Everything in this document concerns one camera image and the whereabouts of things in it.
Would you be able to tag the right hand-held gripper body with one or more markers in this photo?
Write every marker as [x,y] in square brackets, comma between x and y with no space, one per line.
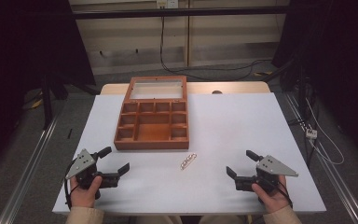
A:
[273,168]

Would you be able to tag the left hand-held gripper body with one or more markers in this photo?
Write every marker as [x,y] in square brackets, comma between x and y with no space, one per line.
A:
[82,161]

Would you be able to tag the person's right hand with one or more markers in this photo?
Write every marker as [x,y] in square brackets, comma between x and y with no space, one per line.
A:
[275,200]

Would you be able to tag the person's left hand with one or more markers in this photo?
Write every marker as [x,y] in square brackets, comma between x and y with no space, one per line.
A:
[84,197]

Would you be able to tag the white table mat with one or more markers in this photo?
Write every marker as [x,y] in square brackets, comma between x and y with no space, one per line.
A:
[230,124]

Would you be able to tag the wooden compartment box with lid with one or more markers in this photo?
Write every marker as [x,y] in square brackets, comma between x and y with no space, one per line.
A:
[154,132]

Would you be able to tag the white power strip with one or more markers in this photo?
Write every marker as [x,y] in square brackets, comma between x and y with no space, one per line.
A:
[311,133]

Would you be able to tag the black metal stand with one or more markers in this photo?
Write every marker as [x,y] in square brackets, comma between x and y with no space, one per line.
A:
[47,105]

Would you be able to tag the light wooden table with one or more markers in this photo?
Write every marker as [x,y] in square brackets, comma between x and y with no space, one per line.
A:
[239,87]

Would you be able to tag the yellow floor tape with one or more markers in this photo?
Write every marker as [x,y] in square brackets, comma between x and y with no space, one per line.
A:
[263,73]
[36,104]

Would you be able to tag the dark curtain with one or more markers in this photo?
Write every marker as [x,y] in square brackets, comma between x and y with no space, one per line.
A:
[338,62]
[18,62]

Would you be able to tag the black horizontal bar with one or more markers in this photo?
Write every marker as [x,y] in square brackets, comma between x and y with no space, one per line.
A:
[180,12]

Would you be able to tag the metal floor rail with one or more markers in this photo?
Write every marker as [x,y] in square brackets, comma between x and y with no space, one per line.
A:
[338,183]
[28,174]

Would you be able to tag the white wall socket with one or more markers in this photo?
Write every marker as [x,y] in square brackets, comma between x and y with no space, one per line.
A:
[167,3]

